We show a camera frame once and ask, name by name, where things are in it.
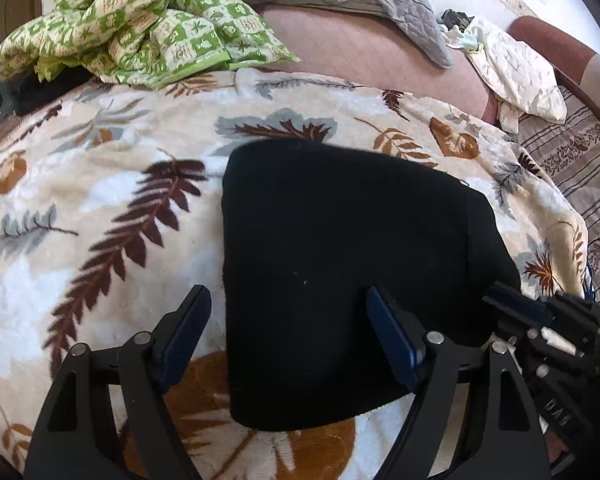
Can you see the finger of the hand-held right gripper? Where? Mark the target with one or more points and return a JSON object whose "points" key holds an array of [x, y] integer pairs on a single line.
{"points": [[522, 306]]}

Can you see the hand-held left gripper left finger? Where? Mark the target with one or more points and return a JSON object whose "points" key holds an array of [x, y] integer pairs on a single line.
{"points": [[185, 330]]}

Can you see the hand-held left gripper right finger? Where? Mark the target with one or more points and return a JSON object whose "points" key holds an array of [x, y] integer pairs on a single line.
{"points": [[392, 340]]}

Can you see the black pants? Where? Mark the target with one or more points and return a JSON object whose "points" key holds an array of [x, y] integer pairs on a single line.
{"points": [[330, 260]]}

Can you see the striped bed sheet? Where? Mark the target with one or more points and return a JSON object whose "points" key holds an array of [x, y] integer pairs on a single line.
{"points": [[580, 155]]}

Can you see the leaf print blanket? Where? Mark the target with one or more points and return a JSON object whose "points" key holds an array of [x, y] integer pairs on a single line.
{"points": [[105, 170]]}

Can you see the white patterned pillow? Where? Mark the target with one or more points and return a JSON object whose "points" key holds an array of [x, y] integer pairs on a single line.
{"points": [[520, 75]]}

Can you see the light green cloth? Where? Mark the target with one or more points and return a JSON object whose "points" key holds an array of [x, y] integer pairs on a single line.
{"points": [[467, 41]]}

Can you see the pink bed sheet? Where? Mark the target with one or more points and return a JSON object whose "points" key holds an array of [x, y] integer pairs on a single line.
{"points": [[370, 55]]}

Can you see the small black object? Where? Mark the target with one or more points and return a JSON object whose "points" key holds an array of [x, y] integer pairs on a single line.
{"points": [[455, 19]]}

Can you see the green patterned quilt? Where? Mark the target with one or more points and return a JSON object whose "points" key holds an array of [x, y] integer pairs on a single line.
{"points": [[130, 20]]}

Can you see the brown bed frame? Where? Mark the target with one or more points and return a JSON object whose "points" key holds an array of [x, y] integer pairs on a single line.
{"points": [[545, 35]]}

